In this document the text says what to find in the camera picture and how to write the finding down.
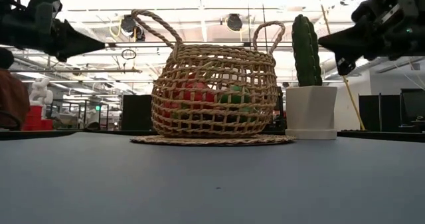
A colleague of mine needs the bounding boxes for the white humanoid figure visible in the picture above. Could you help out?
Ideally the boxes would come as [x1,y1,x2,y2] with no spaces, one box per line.
[29,76,54,107]

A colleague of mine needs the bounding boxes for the green cactus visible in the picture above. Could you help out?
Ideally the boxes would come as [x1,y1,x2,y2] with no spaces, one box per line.
[291,13,323,87]

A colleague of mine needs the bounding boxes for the brown ceiling pipe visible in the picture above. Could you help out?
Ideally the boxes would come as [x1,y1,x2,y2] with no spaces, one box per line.
[9,67,143,74]

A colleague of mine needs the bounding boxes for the hanging black ring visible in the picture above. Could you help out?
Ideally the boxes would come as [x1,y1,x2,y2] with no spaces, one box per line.
[121,48,137,60]

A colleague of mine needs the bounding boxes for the red boxes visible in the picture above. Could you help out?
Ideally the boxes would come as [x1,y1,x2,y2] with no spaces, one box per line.
[21,104,54,131]

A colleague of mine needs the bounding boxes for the green toy lime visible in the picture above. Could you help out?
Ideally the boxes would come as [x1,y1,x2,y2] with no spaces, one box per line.
[238,106,257,122]
[219,85,252,104]

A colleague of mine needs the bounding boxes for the red toy apple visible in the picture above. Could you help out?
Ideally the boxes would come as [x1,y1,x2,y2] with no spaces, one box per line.
[183,82,216,102]

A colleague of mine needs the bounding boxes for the black cabinet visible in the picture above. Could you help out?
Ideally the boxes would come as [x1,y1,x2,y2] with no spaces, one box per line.
[121,94,153,131]

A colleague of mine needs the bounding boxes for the black monitor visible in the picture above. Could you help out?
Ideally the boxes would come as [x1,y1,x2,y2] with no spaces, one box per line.
[400,88,425,127]
[357,93,402,132]

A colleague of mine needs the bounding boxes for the woven wicker basket with handles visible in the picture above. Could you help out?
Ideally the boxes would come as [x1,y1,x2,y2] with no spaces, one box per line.
[130,9,286,139]

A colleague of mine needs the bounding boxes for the silver ventilation duct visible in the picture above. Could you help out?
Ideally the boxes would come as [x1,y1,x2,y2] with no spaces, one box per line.
[358,56,425,74]

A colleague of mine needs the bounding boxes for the round woven placemat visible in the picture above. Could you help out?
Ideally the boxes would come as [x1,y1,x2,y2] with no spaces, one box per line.
[129,134,297,148]

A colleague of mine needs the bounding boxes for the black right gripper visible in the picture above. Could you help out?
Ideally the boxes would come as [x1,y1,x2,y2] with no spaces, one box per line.
[317,0,425,76]

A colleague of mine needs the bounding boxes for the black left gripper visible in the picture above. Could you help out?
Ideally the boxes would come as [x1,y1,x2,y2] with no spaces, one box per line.
[0,0,106,62]

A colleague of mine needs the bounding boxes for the white hexagonal plant pot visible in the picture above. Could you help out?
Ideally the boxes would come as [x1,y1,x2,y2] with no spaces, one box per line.
[284,85,339,141]

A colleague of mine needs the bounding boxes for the person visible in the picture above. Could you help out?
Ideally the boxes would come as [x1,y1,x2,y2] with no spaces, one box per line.
[0,47,31,131]

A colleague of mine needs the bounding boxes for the yellow cable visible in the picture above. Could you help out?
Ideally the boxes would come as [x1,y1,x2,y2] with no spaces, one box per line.
[314,0,366,131]

